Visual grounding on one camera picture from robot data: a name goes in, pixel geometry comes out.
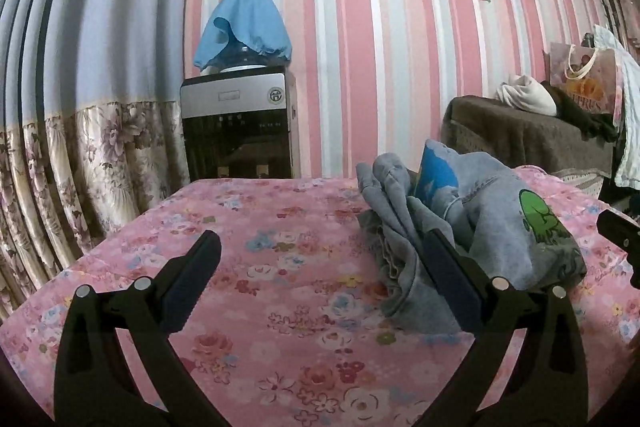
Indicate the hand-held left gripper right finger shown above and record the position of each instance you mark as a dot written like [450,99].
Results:
[457,282]

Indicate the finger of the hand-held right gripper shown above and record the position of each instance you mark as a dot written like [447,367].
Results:
[620,229]

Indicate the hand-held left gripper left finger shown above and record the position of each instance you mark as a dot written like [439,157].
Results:
[192,287]

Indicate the grey printed sweatshirt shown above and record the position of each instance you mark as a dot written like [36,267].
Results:
[490,217]

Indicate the patterned cloth cover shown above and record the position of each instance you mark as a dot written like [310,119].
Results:
[585,179]

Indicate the white quilt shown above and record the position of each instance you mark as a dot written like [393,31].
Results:
[630,147]

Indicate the pink floral bed sheet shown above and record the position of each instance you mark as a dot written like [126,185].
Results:
[280,257]

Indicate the black cloth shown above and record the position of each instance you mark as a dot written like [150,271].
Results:
[585,117]

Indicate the dotted lace cloth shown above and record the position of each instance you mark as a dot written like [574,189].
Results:
[457,134]

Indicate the floral shopping bag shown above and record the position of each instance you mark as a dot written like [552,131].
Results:
[590,77]

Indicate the white cloth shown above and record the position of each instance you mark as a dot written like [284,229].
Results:
[525,97]

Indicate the silver water dispenser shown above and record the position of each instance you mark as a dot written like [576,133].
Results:
[235,127]

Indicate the striped curtain with floral hem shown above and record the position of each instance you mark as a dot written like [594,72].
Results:
[75,57]

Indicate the blue cloth cover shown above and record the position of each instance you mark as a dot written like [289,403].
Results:
[245,22]

